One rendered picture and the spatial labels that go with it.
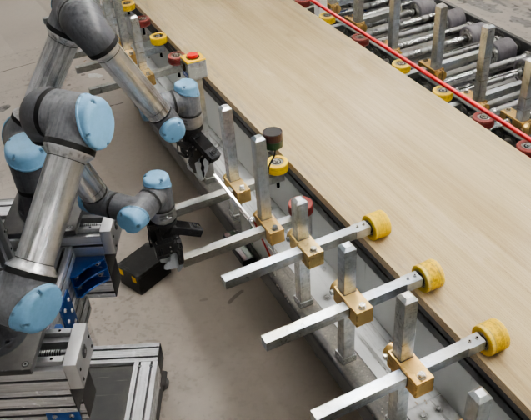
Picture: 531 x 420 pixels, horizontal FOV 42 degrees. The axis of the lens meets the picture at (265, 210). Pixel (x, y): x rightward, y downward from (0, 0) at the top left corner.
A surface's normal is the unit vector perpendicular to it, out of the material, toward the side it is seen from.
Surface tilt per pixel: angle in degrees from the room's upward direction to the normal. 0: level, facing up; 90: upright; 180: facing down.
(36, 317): 95
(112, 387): 0
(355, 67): 0
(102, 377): 0
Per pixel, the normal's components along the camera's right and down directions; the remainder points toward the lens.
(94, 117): 0.93, 0.09
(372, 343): -0.07, -0.79
